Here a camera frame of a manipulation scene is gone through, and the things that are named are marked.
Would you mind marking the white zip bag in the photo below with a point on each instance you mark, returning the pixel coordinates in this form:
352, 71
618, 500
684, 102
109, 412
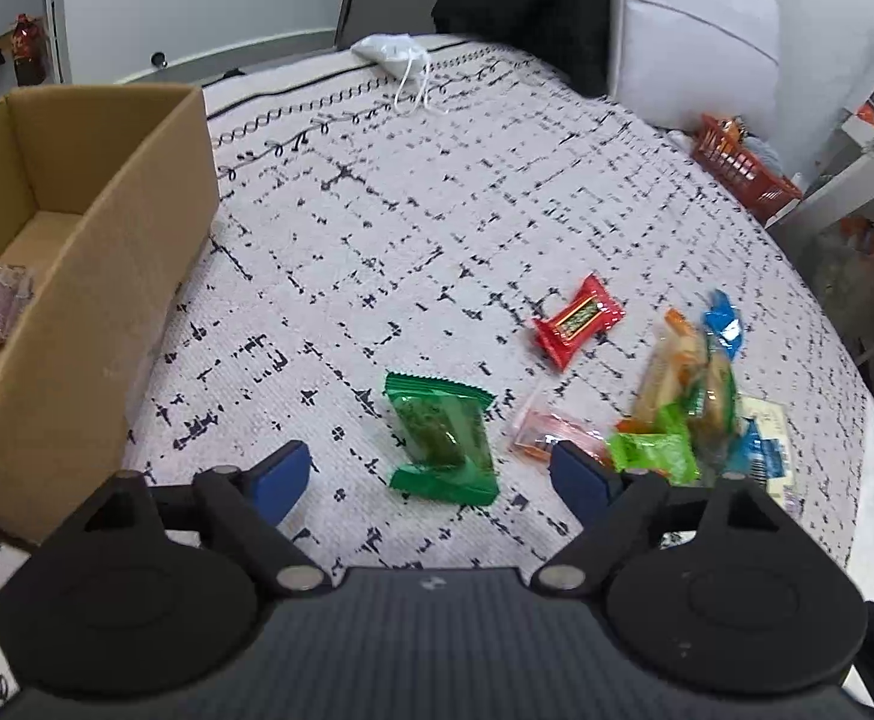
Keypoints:
688, 30

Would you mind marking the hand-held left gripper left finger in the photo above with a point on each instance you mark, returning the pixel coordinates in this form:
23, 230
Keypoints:
285, 474

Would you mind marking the brown cardboard box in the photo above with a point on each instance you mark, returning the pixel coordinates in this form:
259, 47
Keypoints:
84, 300

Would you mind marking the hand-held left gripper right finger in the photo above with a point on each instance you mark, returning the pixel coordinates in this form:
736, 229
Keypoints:
578, 478

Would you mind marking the small blue snack packet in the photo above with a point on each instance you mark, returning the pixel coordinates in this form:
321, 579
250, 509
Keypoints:
723, 324

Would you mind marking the red snack packet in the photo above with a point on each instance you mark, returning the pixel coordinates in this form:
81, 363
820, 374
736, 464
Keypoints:
576, 322

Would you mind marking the orange plastic basket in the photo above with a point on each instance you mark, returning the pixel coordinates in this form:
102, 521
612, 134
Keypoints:
745, 169

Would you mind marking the white face mask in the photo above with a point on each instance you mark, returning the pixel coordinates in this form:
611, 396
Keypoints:
388, 51

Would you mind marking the clear pink snack packet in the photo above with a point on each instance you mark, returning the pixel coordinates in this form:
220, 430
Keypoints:
549, 431

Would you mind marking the brown bottle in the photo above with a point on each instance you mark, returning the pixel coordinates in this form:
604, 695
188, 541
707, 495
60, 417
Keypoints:
29, 52

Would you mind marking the black jacket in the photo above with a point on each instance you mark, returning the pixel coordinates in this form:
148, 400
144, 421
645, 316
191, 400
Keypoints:
527, 7

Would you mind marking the white desk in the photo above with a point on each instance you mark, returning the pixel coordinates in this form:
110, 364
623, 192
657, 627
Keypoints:
835, 187

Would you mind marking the dark green snack packet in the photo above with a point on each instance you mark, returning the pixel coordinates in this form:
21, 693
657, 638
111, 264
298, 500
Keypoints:
441, 435

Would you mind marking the printed blanket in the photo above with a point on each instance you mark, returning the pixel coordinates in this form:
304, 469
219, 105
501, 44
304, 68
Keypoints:
407, 240

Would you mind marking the orange-tipped cracker packet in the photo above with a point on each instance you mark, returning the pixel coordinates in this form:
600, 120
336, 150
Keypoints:
669, 375

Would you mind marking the light green snack packet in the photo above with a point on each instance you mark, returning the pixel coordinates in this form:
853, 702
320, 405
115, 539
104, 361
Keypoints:
651, 454

